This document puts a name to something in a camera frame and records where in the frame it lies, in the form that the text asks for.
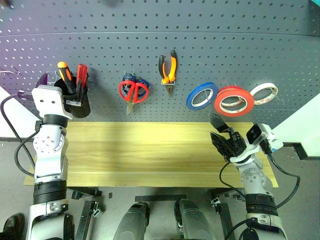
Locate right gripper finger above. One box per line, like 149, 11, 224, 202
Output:
210, 132, 235, 158
208, 112, 231, 134

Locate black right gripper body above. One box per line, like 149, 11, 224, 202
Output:
223, 127, 250, 161

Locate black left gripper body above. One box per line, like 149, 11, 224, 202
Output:
65, 98, 83, 108

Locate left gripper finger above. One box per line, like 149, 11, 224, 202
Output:
75, 79, 88, 101
35, 71, 50, 88

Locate orange and black screwdriver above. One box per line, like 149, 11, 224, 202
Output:
57, 61, 77, 95

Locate red-handled scissors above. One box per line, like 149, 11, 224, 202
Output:
118, 79, 150, 115

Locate orange-handled pliers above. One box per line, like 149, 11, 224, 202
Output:
158, 49, 179, 97

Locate red tape roll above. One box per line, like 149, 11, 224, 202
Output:
213, 85, 255, 118

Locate blue tape roll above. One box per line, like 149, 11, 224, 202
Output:
185, 81, 219, 111

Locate white tape roll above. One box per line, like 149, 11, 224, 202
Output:
249, 82, 279, 106

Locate grey perforated metal pegboard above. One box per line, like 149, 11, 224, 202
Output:
0, 0, 320, 131

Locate black plastic tool cup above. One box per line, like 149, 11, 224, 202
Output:
53, 76, 91, 119

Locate black metal table leg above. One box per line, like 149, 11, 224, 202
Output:
208, 188, 247, 240
67, 187, 103, 240

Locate dark grey rounded shape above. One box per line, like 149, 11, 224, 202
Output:
174, 198, 216, 240
113, 201, 151, 240

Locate black table crossbar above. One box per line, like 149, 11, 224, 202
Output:
134, 194, 187, 203

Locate black shoe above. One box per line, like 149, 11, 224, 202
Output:
0, 212, 26, 240

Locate red-handled screwdriver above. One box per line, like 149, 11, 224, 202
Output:
76, 63, 89, 87

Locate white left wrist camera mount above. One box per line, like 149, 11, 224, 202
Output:
31, 84, 74, 120

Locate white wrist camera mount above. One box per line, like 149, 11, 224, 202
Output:
31, 84, 74, 120
229, 123, 285, 164

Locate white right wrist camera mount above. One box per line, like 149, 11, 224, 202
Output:
229, 123, 285, 164

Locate blue-handled scissors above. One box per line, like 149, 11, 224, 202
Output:
122, 72, 151, 98

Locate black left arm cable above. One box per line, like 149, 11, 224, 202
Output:
0, 91, 43, 180

